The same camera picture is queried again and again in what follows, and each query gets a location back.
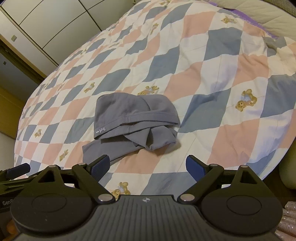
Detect white wardrobe doors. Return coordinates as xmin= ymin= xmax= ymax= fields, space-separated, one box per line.
xmin=1 ymin=1 xmax=136 ymax=76

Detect grey-purple shirt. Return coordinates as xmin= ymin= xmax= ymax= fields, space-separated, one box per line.
xmin=82 ymin=92 xmax=180 ymax=164

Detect beige pillow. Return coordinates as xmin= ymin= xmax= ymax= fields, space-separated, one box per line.
xmin=213 ymin=1 xmax=295 ymax=40

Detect purple bed sheet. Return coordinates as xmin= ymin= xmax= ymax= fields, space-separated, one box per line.
xmin=208 ymin=0 xmax=278 ymax=39

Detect checkered teddy bear quilt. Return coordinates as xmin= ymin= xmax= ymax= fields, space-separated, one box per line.
xmin=15 ymin=1 xmax=295 ymax=196

